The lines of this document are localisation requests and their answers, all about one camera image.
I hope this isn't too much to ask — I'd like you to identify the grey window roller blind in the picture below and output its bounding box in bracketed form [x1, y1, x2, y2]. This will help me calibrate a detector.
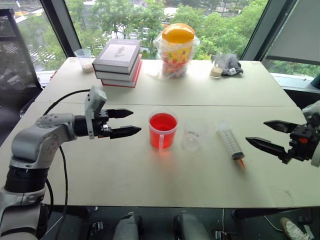
[264, 0, 320, 66]

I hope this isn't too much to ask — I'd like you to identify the black table frame bar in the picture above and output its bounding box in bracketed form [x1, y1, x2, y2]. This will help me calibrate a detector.
[231, 206, 320, 221]

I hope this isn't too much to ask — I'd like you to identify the dark grey hardcover book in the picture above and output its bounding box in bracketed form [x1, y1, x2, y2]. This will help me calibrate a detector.
[94, 53, 143, 82]

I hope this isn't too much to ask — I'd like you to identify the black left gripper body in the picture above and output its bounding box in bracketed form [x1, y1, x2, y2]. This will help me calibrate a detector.
[91, 110, 113, 140]

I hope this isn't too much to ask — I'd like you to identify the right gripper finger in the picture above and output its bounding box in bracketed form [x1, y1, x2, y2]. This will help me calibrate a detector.
[245, 136, 291, 159]
[263, 120, 299, 134]

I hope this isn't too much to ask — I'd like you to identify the large syringe with orange tip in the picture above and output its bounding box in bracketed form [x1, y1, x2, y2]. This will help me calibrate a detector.
[215, 121, 247, 170]

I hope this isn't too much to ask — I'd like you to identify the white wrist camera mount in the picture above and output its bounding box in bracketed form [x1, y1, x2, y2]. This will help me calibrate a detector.
[301, 99, 320, 168]
[84, 85, 108, 140]

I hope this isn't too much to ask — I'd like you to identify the dark grey cloth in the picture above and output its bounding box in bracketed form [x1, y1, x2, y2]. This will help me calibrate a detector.
[211, 53, 244, 77]

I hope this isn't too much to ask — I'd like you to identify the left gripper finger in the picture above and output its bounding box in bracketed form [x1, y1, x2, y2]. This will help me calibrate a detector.
[110, 125, 143, 140]
[107, 108, 134, 121]

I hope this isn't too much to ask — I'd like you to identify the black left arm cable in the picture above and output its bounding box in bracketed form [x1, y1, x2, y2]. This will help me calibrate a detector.
[43, 89, 91, 240]

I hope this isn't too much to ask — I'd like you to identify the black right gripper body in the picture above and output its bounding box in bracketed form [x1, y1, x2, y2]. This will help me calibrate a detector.
[282, 123, 316, 165]

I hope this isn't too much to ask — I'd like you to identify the candy jar with orange lid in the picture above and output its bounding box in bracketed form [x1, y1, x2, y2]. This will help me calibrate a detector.
[154, 22, 201, 81]

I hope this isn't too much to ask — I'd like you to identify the clear measuring cup with sand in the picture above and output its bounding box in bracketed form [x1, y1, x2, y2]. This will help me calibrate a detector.
[73, 48, 96, 74]

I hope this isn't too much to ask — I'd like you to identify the large cup with red liquid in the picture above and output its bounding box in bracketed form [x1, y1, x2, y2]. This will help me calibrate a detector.
[148, 111, 179, 151]

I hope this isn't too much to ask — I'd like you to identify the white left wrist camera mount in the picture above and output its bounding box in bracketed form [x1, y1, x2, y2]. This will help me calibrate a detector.
[84, 85, 108, 140]

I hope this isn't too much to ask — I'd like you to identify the small glass with sand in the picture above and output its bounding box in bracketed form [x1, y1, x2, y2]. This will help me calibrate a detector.
[209, 53, 225, 80]

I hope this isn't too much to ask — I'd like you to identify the red hardcover book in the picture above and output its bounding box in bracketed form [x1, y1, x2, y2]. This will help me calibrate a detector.
[100, 59, 143, 89]

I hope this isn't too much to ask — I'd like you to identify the dark rounded shape under table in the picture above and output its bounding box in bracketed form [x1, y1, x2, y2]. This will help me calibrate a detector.
[112, 211, 144, 240]

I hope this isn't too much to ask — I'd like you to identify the small clear plastic cup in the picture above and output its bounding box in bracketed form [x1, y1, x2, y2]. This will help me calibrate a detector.
[180, 119, 210, 152]

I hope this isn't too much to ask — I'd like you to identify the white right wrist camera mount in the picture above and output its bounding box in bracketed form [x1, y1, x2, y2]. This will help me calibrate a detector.
[301, 99, 320, 168]

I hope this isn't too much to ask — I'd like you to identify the white sneaker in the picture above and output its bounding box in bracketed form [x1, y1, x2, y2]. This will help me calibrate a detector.
[279, 216, 310, 240]

